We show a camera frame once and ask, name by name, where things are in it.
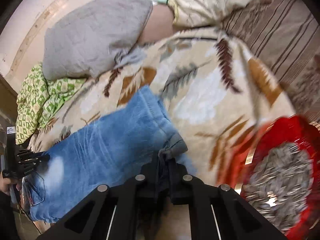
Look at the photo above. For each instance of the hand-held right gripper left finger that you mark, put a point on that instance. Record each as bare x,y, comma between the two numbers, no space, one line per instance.
150,177

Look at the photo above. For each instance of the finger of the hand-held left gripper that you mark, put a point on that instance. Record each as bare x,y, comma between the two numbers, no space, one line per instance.
30,157
26,168

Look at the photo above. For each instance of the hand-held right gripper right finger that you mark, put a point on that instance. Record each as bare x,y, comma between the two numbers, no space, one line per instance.
178,180

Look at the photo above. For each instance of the blue denim pants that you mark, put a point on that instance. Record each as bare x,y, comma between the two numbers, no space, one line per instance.
100,142

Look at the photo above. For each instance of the person's left hand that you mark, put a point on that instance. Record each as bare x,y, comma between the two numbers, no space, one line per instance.
4,186

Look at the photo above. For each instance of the dark glass-panel door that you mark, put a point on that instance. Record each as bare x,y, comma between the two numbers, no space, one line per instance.
6,100

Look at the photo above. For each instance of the green patterned blanket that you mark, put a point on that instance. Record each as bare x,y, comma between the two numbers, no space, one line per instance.
37,97

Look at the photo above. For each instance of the beige leaf-print blanket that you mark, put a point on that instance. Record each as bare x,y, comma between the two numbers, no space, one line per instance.
200,100

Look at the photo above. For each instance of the red glass bowl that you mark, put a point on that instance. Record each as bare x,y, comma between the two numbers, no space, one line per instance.
265,135

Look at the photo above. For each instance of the pile of sunflower seeds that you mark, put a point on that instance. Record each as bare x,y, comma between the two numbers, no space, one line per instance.
282,180

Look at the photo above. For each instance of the grey quilted pillow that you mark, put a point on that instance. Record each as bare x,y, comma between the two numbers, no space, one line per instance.
95,35

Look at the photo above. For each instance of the plain brown cushion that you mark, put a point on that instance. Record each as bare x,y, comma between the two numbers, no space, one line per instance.
157,25

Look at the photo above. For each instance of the white floral pillow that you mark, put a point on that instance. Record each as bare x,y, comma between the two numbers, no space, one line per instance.
205,2

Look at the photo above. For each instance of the brown striped sofa cover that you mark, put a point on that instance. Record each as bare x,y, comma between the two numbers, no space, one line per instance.
275,25

